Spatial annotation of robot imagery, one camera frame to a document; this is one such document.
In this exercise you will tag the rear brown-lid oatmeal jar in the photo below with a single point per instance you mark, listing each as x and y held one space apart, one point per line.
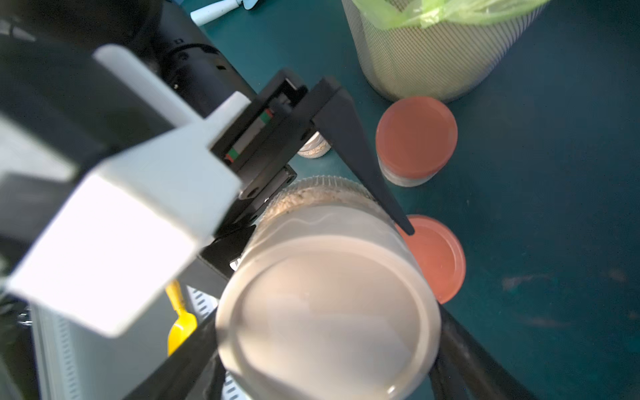
415 139

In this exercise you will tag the light blue spatula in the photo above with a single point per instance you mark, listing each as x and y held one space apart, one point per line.
207 14

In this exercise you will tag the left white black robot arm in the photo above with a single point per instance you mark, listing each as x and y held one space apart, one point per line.
81 114

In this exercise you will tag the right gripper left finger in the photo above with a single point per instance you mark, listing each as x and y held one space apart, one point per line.
177 376

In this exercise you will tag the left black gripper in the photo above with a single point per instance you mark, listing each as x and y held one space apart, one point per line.
258 148

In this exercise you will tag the beige-lid oatmeal jar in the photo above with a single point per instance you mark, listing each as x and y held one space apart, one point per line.
316 147
327 301

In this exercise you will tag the mesh waste bin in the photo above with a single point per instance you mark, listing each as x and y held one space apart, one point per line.
444 61

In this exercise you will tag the yellow scoop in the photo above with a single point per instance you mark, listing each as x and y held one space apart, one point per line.
186 322

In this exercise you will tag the brown-lid oatmeal jar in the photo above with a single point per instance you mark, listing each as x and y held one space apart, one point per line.
415 139
439 255

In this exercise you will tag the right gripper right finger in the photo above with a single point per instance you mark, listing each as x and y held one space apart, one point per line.
464 369

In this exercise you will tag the green plastic bin liner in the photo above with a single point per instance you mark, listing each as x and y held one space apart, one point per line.
423 14

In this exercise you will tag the right brown-lid oatmeal jar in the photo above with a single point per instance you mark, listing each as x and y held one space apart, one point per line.
439 255

